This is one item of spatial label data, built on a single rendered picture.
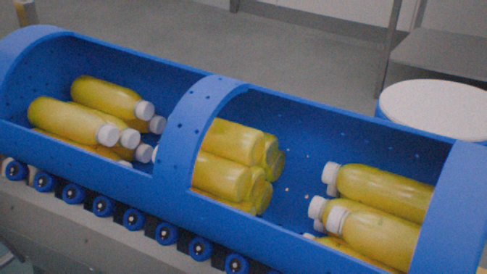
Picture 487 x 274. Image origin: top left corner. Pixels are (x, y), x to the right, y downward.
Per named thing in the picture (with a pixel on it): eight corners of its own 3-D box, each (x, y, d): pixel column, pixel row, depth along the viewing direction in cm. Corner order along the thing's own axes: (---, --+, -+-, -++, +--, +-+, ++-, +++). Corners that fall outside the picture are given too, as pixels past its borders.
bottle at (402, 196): (440, 199, 86) (343, 167, 93) (445, 180, 81) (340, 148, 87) (428, 235, 83) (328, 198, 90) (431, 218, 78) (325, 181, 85)
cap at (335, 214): (335, 239, 79) (325, 235, 80) (345, 222, 82) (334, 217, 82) (338, 222, 77) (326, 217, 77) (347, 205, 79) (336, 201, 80)
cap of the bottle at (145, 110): (140, 97, 104) (147, 100, 104) (150, 104, 108) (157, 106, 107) (132, 115, 104) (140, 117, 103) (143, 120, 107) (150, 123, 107)
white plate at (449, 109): (354, 96, 126) (354, 101, 126) (454, 152, 106) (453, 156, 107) (435, 69, 139) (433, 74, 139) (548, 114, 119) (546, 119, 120)
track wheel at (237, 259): (250, 257, 87) (254, 256, 89) (227, 247, 89) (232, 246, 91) (241, 283, 87) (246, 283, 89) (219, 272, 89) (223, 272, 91)
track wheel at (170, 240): (177, 225, 93) (183, 225, 95) (158, 217, 95) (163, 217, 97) (169, 249, 93) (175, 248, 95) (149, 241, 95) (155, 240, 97)
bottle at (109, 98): (77, 68, 110) (140, 89, 103) (96, 80, 116) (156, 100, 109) (64, 97, 109) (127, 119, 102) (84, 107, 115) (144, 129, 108)
